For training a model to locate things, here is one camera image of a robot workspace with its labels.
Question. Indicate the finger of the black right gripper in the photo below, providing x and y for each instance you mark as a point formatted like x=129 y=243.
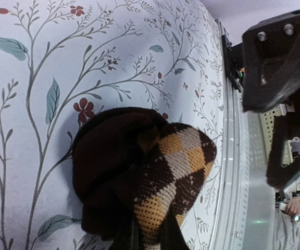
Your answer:
x=285 y=128

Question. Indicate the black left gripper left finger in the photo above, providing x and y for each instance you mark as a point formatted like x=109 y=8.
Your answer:
x=134 y=235

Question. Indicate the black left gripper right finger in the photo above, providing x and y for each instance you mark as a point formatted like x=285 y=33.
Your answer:
x=170 y=234

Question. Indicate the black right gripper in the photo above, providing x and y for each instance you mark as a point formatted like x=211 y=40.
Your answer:
x=271 y=55

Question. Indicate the brown tan argyle sock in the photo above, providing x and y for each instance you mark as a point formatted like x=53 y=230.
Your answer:
x=132 y=162

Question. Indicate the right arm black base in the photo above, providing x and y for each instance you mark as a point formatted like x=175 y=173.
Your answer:
x=233 y=63

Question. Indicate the distant person's hand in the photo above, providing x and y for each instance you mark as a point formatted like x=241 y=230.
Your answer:
x=293 y=207

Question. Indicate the beige perforated basket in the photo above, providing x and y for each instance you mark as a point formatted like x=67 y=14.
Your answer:
x=267 y=125

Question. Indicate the floral patterned table mat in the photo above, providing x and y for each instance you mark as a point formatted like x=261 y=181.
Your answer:
x=62 y=62

